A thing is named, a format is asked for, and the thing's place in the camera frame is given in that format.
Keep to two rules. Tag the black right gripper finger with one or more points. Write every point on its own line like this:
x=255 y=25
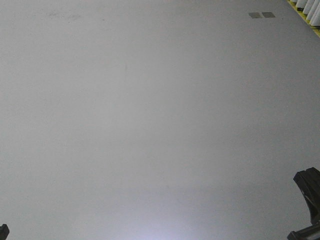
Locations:
x=308 y=181
x=308 y=233

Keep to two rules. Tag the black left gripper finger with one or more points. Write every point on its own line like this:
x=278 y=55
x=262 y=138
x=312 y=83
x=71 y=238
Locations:
x=4 y=231

